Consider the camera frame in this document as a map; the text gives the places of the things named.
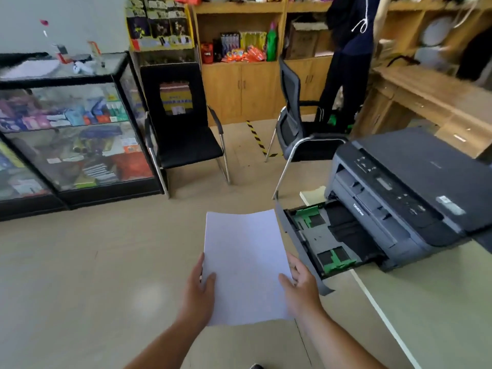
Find person's right hand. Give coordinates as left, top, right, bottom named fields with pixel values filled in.
left=278, top=251, right=327, bottom=322

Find person's left hand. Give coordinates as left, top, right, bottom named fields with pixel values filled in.
left=180, top=252, right=217, bottom=327

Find white paper sheets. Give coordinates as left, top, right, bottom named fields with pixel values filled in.
left=201, top=209, right=295, bottom=327

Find person's right forearm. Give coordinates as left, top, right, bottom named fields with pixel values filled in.
left=295, top=308, right=390, bottom=369

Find person's left forearm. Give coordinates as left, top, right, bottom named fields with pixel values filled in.
left=124, top=314, right=209, bottom=369

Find grey printer paper tray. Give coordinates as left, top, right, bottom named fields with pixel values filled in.
left=274, top=199, right=387, bottom=297

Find black visitor chair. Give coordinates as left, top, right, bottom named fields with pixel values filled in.
left=139, top=61, right=232, bottom=199

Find black mesh office chair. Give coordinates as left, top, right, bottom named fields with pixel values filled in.
left=264, top=55, right=350, bottom=200

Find dark grey laser printer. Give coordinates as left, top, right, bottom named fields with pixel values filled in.
left=324, top=127, right=492, bottom=274

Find yellow blue carton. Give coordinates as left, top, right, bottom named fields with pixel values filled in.
left=159, top=82, right=193, bottom=116

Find goods inside display cabinet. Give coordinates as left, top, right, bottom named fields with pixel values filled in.
left=0, top=86, right=154, bottom=190

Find large glass display cabinet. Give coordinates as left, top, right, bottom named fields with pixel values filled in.
left=0, top=51, right=168, bottom=210

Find wooden shelf cabinet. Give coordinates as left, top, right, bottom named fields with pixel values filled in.
left=190, top=0, right=492, bottom=126

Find low glass display cabinet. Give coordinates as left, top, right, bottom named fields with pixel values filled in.
left=0, top=137, right=69, bottom=222

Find pile of orange packets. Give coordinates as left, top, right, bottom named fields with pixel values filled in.
left=221, top=45, right=267, bottom=64

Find wooden desk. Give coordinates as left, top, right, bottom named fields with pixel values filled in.
left=351, top=64, right=492, bottom=159

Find green plastic bottle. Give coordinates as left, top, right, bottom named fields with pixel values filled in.
left=266, top=22, right=278, bottom=62

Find brown cardboard box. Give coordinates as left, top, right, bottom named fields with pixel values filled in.
left=285, top=20, right=336, bottom=60

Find black packet box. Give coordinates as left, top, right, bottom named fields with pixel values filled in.
left=219, top=32, right=240, bottom=57

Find yellow packet box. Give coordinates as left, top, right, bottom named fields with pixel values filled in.
left=239, top=31, right=267, bottom=50

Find small items on glass counter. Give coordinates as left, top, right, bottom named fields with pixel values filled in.
left=52, top=41, right=105, bottom=75

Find yellow rack of hanging packets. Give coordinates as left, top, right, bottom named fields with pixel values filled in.
left=125, top=0, right=197, bottom=66

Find black bag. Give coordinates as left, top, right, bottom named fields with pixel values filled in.
left=455, top=36, right=492, bottom=82

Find round white fan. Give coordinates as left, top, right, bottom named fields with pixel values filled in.
left=420, top=15, right=455, bottom=47

